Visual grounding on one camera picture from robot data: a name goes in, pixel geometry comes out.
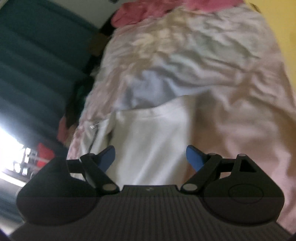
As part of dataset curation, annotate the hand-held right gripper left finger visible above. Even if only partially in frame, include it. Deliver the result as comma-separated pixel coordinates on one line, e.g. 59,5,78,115
67,145,120,194

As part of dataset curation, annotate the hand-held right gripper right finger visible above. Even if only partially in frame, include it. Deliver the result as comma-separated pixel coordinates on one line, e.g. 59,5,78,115
180,145,258,193

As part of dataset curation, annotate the white garment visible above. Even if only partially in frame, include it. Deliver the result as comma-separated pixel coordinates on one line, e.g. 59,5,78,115
87,95,199,186

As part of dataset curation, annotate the red hanging cloth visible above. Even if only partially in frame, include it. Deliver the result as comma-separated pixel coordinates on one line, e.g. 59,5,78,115
36,142,57,168

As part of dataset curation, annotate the brown bag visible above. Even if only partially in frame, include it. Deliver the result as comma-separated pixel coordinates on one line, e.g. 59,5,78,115
89,32,111,58

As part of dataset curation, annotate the wide blue curtain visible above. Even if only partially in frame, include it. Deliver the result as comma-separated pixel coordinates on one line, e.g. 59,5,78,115
0,0,100,151

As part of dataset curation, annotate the pink cloth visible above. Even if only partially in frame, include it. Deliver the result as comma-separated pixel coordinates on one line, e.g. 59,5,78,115
110,0,244,28

